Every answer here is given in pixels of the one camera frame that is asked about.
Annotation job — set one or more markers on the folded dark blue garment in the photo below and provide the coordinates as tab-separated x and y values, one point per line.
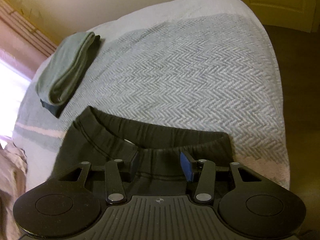
51	108

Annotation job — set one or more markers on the pink curtain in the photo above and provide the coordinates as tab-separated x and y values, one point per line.
17	35

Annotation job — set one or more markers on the pink pillow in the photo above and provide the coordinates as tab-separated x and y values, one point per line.
10	180

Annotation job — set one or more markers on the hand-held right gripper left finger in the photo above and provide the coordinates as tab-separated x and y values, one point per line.
134	167

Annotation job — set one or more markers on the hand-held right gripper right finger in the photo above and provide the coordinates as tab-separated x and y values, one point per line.
186	167

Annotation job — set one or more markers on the black pants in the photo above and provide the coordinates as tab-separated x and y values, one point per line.
82	142

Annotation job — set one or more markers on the folded green garment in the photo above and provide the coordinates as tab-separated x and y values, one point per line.
67	67

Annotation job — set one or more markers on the yellow door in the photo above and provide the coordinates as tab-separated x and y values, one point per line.
275	0

